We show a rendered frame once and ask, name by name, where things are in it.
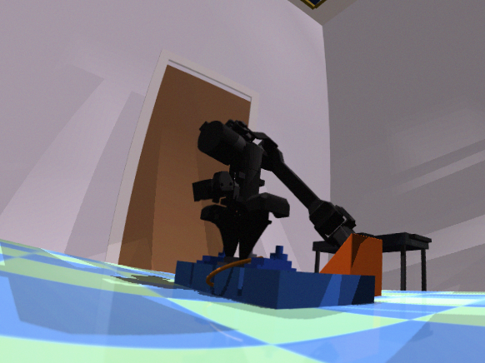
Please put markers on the black micro servo with orange cable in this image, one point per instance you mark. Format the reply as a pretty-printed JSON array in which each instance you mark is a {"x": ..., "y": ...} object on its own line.
[{"x": 229, "y": 262}]

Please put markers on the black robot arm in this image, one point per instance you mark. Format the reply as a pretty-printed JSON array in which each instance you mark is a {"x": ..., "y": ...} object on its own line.
[{"x": 232, "y": 144}]

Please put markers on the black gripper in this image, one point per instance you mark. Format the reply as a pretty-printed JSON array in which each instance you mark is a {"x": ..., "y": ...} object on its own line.
[{"x": 252, "y": 217}]

